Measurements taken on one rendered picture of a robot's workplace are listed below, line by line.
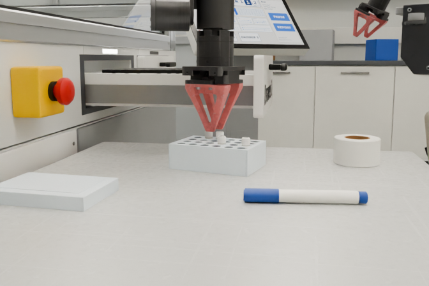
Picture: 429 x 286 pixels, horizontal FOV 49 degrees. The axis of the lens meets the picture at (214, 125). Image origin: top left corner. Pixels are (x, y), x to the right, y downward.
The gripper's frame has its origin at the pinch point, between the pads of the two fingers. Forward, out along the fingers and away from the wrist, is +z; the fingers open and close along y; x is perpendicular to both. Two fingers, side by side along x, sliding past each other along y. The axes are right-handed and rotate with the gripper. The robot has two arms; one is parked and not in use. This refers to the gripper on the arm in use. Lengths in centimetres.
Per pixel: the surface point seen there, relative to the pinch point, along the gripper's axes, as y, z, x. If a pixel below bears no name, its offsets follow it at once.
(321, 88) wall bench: -318, 11, -47
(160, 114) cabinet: -53, 6, -41
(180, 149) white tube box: 7.1, 2.8, -2.3
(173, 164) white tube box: 7.1, 5.2, -3.5
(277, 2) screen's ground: -138, -36, -32
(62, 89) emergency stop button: 14.7, -5.8, -17.0
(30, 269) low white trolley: 41.0, 6.3, 2.6
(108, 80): -6.2, -6.1, -24.6
